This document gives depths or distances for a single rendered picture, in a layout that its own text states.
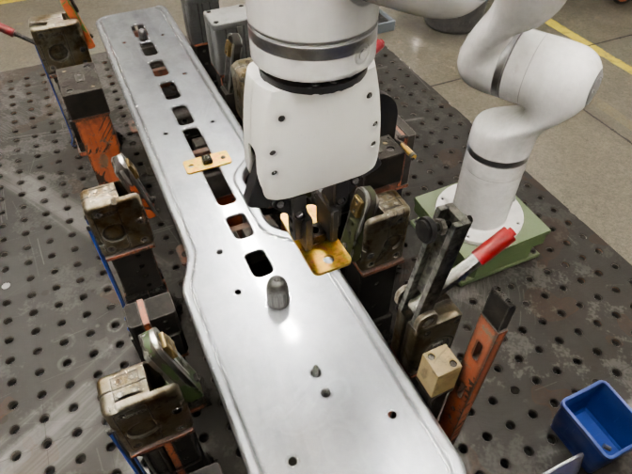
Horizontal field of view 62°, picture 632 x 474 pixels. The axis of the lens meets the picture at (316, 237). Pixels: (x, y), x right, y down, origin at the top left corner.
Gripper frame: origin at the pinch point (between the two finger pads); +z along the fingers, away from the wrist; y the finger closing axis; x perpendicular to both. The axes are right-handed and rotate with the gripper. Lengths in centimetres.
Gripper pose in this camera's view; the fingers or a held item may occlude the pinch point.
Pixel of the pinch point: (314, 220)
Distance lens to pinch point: 47.2
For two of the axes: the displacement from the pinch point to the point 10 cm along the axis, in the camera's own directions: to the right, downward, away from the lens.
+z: 0.0, 6.9, 7.3
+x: 4.2, 6.6, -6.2
